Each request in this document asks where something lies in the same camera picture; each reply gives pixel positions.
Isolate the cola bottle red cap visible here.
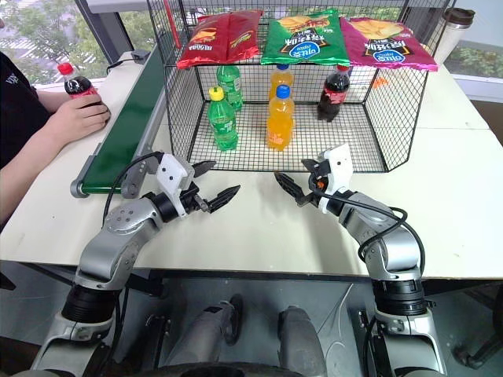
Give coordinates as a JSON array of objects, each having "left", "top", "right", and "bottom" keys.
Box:
[
  {"left": 57, "top": 61, "right": 105, "bottom": 110},
  {"left": 316, "top": 64, "right": 352, "bottom": 123}
]

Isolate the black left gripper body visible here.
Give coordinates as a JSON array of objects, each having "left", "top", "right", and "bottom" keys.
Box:
[{"left": 179, "top": 169, "right": 210, "bottom": 216}]

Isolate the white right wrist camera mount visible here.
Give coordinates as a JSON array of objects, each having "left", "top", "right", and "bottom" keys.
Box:
[{"left": 316, "top": 142, "right": 352, "bottom": 215}]

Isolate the black chair base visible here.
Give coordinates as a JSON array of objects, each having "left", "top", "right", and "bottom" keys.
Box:
[{"left": 450, "top": 339, "right": 503, "bottom": 371}]

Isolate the person's right hand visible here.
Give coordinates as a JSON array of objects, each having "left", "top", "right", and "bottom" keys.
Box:
[{"left": 50, "top": 95, "right": 112, "bottom": 139}]

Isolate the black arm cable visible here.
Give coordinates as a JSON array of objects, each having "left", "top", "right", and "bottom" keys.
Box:
[
  {"left": 102, "top": 150, "right": 167, "bottom": 239},
  {"left": 314, "top": 189, "right": 428, "bottom": 286}
]

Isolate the black table frame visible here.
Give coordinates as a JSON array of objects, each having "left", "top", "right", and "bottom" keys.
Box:
[{"left": 0, "top": 262, "right": 503, "bottom": 302}]

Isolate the red chips bag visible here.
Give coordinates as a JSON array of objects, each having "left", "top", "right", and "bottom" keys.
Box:
[{"left": 176, "top": 9, "right": 265, "bottom": 71}]

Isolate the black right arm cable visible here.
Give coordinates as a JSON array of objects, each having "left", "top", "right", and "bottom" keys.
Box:
[{"left": 314, "top": 189, "right": 428, "bottom": 286}]

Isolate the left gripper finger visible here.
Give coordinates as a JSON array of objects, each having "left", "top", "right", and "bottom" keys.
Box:
[
  {"left": 204, "top": 185, "right": 242, "bottom": 214},
  {"left": 192, "top": 159, "right": 218, "bottom": 179}
]

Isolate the green soda bottle yellow cap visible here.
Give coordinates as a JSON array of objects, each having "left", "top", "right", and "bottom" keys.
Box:
[{"left": 207, "top": 86, "right": 240, "bottom": 153}]

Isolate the person's black shirt torso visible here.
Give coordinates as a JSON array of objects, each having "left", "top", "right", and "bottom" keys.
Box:
[{"left": 0, "top": 49, "right": 53, "bottom": 170}]

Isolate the green chips bag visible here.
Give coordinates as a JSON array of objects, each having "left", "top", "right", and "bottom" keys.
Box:
[{"left": 259, "top": 8, "right": 352, "bottom": 68}]

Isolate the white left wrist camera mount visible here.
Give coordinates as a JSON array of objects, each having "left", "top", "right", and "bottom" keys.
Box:
[{"left": 156, "top": 153, "right": 195, "bottom": 218}]

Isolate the red strip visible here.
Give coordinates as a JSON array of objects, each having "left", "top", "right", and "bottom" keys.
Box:
[{"left": 162, "top": 0, "right": 182, "bottom": 50}]

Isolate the green conveyor belt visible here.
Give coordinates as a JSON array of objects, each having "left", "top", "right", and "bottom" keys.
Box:
[{"left": 69, "top": 38, "right": 178, "bottom": 200}]

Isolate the grey left robot leg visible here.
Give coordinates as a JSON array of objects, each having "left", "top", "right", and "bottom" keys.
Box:
[{"left": 171, "top": 293, "right": 245, "bottom": 371}]

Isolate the orange soda bottle blue cap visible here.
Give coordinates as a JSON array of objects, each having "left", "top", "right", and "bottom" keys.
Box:
[
  {"left": 266, "top": 85, "right": 296, "bottom": 152},
  {"left": 268, "top": 63, "right": 296, "bottom": 101}
]

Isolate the black wire cage shelf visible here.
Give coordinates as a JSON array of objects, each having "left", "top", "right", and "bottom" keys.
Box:
[{"left": 146, "top": 0, "right": 457, "bottom": 174}]

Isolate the grey right robot leg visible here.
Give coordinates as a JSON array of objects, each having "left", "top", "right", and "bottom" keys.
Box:
[{"left": 276, "top": 305, "right": 328, "bottom": 376}]

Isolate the white tumbler brown lid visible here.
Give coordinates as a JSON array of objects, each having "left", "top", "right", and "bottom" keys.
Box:
[{"left": 431, "top": 6, "right": 477, "bottom": 66}]

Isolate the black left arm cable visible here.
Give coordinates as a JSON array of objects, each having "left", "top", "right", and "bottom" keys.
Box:
[{"left": 102, "top": 150, "right": 167, "bottom": 239}]

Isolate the grey robot leg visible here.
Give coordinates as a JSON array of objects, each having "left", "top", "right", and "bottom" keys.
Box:
[
  {"left": 171, "top": 293, "right": 245, "bottom": 371},
  {"left": 276, "top": 305, "right": 328, "bottom": 376}
]

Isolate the dark rounded robot torso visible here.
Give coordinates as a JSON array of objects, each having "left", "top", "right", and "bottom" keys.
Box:
[{"left": 147, "top": 361, "right": 357, "bottom": 377}]

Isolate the pink chips bag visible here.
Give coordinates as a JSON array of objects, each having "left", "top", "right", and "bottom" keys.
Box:
[{"left": 339, "top": 16, "right": 439, "bottom": 73}]

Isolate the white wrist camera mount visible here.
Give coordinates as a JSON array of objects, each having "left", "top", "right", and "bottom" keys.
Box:
[
  {"left": 316, "top": 142, "right": 352, "bottom": 215},
  {"left": 156, "top": 153, "right": 195, "bottom": 218}
]

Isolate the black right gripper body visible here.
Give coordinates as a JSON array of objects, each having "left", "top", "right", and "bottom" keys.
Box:
[{"left": 307, "top": 159, "right": 333, "bottom": 207}]

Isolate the black adapter cable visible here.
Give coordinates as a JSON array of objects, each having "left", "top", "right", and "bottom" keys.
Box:
[{"left": 105, "top": 57, "right": 137, "bottom": 79}]

